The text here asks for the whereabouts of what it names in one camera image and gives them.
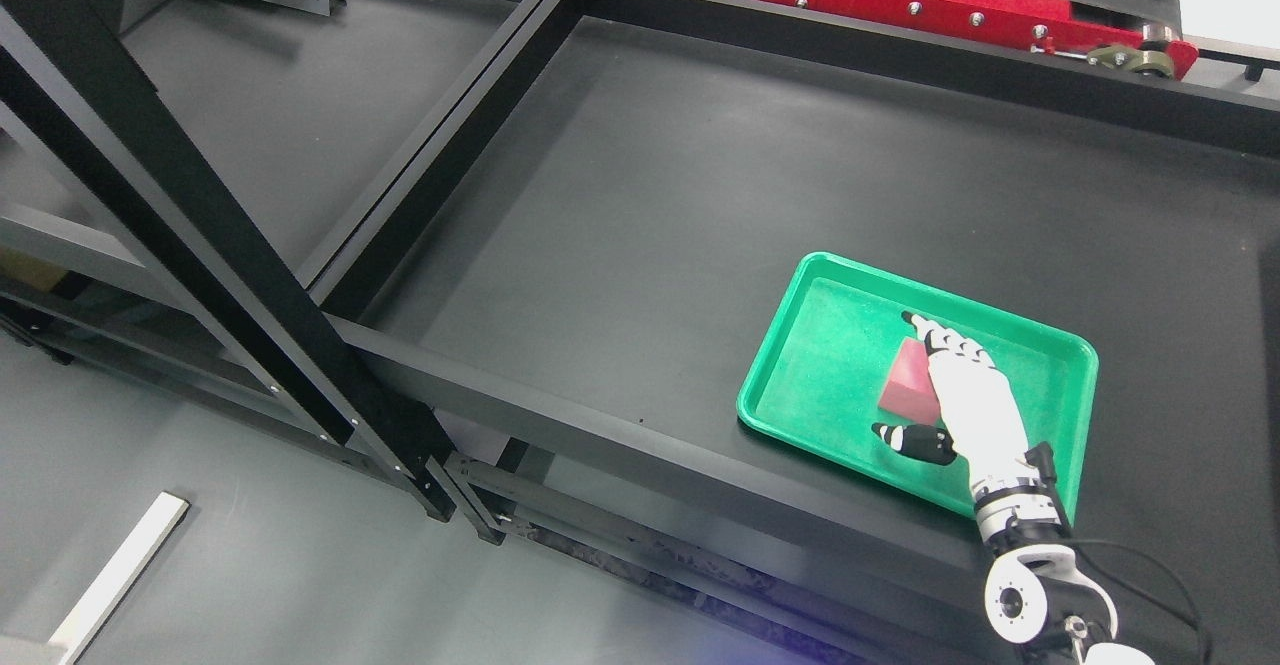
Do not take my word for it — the green plastic tray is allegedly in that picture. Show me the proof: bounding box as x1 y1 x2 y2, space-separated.
736 252 1100 518

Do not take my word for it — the pink red block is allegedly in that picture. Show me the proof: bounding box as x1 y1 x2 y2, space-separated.
878 338 941 425

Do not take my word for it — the white table with T-foot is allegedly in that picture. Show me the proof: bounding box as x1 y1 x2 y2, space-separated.
1 491 191 664

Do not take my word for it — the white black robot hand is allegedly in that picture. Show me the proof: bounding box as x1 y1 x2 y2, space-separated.
870 311 1041 506

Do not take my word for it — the black metal shelf rack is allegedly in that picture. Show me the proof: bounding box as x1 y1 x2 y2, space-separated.
3 0 1277 664

